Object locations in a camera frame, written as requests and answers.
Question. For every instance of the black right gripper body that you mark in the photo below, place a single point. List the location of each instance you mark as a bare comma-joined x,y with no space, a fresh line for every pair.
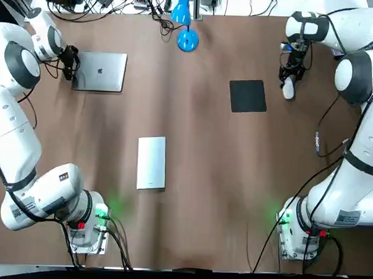
297,57

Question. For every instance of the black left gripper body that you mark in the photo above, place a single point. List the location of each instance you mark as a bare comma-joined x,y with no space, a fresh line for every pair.
69,56

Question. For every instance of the white computer mouse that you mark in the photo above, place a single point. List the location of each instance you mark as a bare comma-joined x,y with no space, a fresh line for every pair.
288,90

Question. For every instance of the silver laptop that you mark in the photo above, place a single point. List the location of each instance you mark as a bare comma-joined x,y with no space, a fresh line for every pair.
100,71

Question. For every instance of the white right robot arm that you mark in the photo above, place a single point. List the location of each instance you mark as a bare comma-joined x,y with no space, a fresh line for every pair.
346,25

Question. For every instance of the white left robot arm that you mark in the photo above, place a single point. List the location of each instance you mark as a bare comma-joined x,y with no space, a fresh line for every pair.
15,133

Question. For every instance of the black mouse pad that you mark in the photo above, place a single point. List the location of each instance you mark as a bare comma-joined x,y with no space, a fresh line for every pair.
248,96

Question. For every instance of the blue desk lamp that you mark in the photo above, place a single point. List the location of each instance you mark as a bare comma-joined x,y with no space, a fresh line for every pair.
187,40

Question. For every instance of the grey usb hub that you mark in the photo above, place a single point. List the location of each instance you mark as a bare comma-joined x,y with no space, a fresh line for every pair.
148,0

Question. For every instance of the flat silver box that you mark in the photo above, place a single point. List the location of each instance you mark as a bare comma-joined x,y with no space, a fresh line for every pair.
151,162

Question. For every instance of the aluminium frame post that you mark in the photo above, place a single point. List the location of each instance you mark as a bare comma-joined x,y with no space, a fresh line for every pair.
198,5

